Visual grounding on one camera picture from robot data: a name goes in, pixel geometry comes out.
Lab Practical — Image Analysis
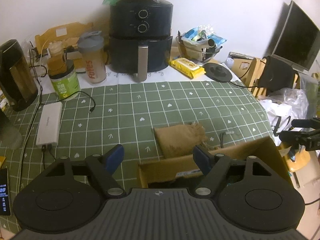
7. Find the brown drawstring pouch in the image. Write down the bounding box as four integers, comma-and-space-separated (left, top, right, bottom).
154, 122, 208, 159

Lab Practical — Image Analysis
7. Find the cardboard box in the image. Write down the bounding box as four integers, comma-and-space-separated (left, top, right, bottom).
137, 137, 292, 193

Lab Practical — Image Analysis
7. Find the clear plastic bag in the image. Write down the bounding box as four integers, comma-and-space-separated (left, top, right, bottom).
267, 88, 309, 119

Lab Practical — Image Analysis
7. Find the white tote bag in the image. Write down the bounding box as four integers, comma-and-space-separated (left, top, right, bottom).
259, 99, 298, 137

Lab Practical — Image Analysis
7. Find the black bag on chair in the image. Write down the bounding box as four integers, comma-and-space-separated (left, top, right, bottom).
258, 56, 297, 94

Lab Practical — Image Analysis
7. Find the white power bank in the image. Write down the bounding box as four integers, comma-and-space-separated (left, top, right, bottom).
35, 102, 62, 147

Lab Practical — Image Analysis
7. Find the green grid tablecloth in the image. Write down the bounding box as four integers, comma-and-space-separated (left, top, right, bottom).
0, 80, 276, 233

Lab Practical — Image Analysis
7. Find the computer monitor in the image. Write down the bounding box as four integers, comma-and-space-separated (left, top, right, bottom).
271, 1, 319, 70

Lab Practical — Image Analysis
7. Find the wooden chair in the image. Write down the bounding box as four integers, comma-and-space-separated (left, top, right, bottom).
240, 57, 301, 98

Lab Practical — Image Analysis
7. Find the green label white jar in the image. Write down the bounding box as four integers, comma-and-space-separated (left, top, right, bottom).
48, 60, 81, 101

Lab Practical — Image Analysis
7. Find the black kettle base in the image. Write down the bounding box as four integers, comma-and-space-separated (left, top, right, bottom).
203, 62, 232, 83

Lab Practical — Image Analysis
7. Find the yellow wet wipes pack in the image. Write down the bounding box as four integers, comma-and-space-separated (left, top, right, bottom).
170, 57, 206, 79

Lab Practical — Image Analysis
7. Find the glass bowl with items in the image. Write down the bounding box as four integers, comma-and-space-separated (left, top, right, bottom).
176, 25, 227, 65

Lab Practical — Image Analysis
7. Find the black smartphone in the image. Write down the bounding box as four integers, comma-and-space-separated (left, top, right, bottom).
0, 168, 11, 216

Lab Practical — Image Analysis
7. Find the grey lid shaker bottle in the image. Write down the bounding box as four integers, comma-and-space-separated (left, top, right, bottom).
77, 31, 106, 84

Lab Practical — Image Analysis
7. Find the black air fryer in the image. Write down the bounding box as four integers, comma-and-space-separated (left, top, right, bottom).
108, 0, 173, 82

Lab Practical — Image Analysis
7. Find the black electric kettle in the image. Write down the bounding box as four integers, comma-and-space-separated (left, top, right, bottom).
0, 39, 38, 112

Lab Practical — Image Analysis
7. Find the black usb cable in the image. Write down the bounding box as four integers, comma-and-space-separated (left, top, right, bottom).
67, 90, 97, 113

